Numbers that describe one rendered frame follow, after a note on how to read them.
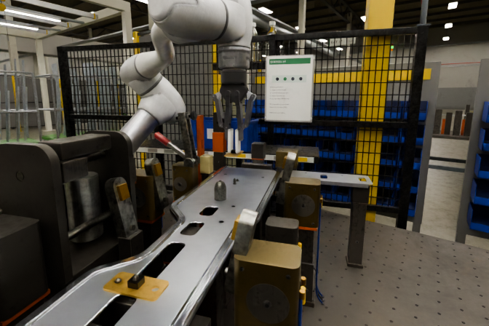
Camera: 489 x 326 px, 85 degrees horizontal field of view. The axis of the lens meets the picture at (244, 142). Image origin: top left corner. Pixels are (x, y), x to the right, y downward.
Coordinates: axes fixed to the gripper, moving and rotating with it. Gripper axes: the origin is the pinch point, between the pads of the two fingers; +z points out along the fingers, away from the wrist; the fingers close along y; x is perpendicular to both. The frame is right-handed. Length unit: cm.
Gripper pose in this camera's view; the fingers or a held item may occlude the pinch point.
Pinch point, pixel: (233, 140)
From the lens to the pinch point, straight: 79.4
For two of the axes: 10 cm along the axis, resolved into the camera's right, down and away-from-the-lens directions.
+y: 9.7, 0.5, -2.6
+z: 0.0, 9.9, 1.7
